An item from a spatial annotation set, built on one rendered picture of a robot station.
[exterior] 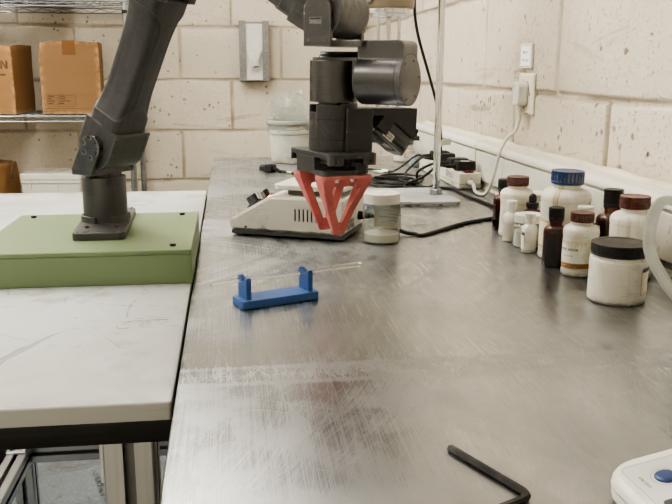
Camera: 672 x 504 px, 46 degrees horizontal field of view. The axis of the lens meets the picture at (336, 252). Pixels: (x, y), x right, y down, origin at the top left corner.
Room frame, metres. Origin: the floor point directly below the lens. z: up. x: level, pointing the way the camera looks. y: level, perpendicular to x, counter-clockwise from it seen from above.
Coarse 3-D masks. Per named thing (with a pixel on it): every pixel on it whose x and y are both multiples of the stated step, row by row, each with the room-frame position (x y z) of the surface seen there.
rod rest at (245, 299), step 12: (240, 276) 0.91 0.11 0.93; (300, 276) 0.95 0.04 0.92; (312, 276) 0.93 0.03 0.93; (240, 288) 0.91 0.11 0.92; (288, 288) 0.94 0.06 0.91; (300, 288) 0.94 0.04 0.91; (312, 288) 0.93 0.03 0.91; (240, 300) 0.89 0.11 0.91; (252, 300) 0.89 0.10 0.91; (264, 300) 0.90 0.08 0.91; (276, 300) 0.90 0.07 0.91; (288, 300) 0.91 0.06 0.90; (300, 300) 0.92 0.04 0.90
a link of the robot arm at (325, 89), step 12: (312, 60) 0.94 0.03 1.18; (324, 60) 0.93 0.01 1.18; (336, 60) 0.93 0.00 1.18; (348, 60) 0.93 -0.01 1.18; (312, 72) 0.94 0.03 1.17; (324, 72) 0.93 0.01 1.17; (336, 72) 0.93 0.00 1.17; (348, 72) 0.94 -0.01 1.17; (312, 84) 0.94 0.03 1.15; (324, 84) 0.93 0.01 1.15; (336, 84) 0.93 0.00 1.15; (348, 84) 0.94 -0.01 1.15; (312, 96) 0.94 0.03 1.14; (324, 96) 0.93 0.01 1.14; (336, 96) 0.93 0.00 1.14; (348, 96) 0.94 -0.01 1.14
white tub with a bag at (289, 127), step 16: (288, 96) 2.36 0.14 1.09; (272, 112) 2.36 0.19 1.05; (288, 112) 2.35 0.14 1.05; (304, 112) 2.35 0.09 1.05; (272, 128) 2.34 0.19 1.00; (288, 128) 2.32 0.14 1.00; (304, 128) 2.34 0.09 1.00; (272, 144) 2.35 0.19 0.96; (288, 144) 2.33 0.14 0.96; (304, 144) 2.35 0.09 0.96; (272, 160) 2.37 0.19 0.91; (288, 160) 2.33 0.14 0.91
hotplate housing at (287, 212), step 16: (288, 192) 1.31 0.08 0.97; (256, 208) 1.30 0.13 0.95; (272, 208) 1.29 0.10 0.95; (288, 208) 1.28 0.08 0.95; (304, 208) 1.27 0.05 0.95; (320, 208) 1.27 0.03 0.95; (240, 224) 1.30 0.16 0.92; (256, 224) 1.30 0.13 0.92; (272, 224) 1.29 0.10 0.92; (288, 224) 1.28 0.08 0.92; (304, 224) 1.27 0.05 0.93; (352, 224) 1.30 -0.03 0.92
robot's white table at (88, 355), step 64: (128, 192) 1.78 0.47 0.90; (192, 192) 1.78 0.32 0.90; (0, 320) 0.84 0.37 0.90; (64, 320) 0.84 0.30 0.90; (128, 320) 0.84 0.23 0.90; (0, 384) 0.66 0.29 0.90; (64, 384) 0.66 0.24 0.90; (128, 384) 0.66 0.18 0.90; (0, 448) 0.60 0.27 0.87; (64, 448) 1.71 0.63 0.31; (128, 448) 0.65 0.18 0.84
